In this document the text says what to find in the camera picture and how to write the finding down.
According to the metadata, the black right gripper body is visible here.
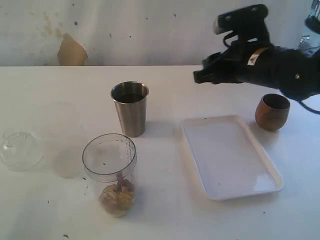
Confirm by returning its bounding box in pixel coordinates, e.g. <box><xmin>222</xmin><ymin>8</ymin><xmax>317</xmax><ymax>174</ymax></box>
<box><xmin>201</xmin><ymin>41</ymin><xmax>276</xmax><ymax>85</ymax></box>

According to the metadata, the brown wooden cup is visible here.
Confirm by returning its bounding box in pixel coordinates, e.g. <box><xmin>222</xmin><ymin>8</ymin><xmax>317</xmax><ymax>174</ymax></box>
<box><xmin>254</xmin><ymin>93</ymin><xmax>291</xmax><ymax>132</ymax></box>

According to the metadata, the stainless steel tumbler cup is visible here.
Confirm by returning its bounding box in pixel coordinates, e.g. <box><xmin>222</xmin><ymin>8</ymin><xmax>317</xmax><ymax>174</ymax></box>
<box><xmin>110</xmin><ymin>81</ymin><xmax>149</xmax><ymax>138</ymax></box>

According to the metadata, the clear plastic shaker cup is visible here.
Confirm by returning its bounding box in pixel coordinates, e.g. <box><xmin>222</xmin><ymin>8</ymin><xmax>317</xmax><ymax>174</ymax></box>
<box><xmin>82</xmin><ymin>133</ymin><xmax>137</xmax><ymax>210</ymax></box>

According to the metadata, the large gold coin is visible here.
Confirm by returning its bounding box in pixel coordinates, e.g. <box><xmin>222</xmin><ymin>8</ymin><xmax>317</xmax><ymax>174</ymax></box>
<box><xmin>98</xmin><ymin>184</ymin><xmax>135</xmax><ymax>217</ymax></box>

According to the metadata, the clear plastic shaker lid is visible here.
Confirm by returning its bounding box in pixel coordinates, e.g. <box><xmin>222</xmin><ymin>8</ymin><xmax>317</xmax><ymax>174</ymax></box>
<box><xmin>0</xmin><ymin>128</ymin><xmax>44</xmax><ymax>172</ymax></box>

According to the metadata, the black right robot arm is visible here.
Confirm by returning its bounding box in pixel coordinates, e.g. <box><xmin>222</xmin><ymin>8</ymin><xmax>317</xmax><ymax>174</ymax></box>
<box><xmin>193</xmin><ymin>42</ymin><xmax>320</xmax><ymax>102</ymax></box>

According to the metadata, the white rectangular plastic tray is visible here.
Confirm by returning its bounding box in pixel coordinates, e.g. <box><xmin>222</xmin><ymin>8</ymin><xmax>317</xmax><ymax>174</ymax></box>
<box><xmin>180</xmin><ymin>115</ymin><xmax>284</xmax><ymax>201</ymax></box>

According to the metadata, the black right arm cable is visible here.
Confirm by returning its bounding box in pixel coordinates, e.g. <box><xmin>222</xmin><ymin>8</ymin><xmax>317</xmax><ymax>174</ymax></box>
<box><xmin>222</xmin><ymin>32</ymin><xmax>320</xmax><ymax>113</ymax></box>

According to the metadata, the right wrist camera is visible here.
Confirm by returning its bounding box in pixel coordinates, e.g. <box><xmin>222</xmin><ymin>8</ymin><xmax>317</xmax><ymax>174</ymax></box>
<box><xmin>213</xmin><ymin>4</ymin><xmax>271</xmax><ymax>48</ymax></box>

